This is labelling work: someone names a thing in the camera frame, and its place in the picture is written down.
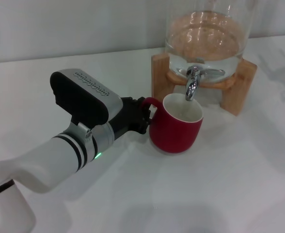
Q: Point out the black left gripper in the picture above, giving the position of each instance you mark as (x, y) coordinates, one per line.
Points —
(126, 119)

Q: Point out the red ceramic cup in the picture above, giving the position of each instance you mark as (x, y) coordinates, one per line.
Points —
(176, 131)

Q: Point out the chrome faucet with lever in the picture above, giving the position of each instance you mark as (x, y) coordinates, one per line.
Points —
(192, 85)

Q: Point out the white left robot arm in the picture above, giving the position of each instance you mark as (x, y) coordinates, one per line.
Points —
(48, 165)

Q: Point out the wooden dispenser stand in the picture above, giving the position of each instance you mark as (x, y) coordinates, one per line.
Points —
(160, 77)

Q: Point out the glass water dispenser jar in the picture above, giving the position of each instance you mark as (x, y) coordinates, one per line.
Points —
(205, 36)

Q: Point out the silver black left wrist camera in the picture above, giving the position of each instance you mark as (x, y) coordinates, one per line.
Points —
(84, 97)

